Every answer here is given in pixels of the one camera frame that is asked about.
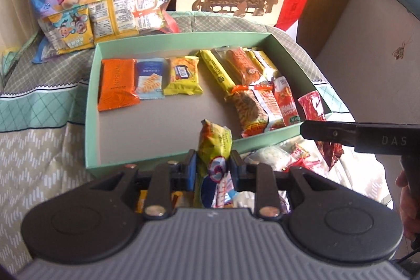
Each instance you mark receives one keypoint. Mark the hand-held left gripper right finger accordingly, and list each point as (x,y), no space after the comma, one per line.
(233,168)

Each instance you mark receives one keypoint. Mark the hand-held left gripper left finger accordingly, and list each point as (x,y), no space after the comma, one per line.
(189,168)

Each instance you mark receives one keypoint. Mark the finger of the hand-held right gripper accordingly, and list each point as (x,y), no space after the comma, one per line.
(328,132)

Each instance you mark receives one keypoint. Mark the red snack packet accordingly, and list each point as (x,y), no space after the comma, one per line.
(311,106)

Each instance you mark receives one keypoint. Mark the golden yellow snack packet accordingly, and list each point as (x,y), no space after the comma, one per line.
(213,142)

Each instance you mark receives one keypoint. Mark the small red packet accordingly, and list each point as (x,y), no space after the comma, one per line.
(300,152)

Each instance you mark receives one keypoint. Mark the pale pink snack packet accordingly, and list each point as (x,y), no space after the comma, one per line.
(270,155)

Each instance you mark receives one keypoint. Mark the green cardboard box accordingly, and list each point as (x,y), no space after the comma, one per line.
(183,122)

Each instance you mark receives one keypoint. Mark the long red sausage stick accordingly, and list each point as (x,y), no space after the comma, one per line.
(285,99)

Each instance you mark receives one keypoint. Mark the orange crispy noodle packet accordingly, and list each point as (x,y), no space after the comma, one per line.
(270,106)
(247,111)

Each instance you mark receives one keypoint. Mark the yellow biscuit packet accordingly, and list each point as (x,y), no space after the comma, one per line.
(182,75)

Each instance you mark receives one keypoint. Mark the long yellow snack packet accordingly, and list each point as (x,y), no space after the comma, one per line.
(218,75)

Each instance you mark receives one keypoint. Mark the yellow cake packet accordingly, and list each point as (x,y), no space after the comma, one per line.
(264,62)

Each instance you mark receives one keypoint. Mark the blue white wafer packet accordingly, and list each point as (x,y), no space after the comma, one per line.
(149,80)

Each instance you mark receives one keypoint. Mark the clear floss cake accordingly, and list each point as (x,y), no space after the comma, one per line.
(244,66)

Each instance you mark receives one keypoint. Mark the orange snack packet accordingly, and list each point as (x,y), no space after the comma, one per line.
(118,84)

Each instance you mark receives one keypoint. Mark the person's right hand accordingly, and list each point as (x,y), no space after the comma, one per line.
(408,207)

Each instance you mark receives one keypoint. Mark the wooden cabinet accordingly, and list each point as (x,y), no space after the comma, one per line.
(325,11)

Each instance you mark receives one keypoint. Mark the patterned bed sheet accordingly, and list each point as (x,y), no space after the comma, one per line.
(39,152)

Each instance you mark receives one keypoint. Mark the pale yellow green cloth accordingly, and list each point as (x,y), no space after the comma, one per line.
(10,62)

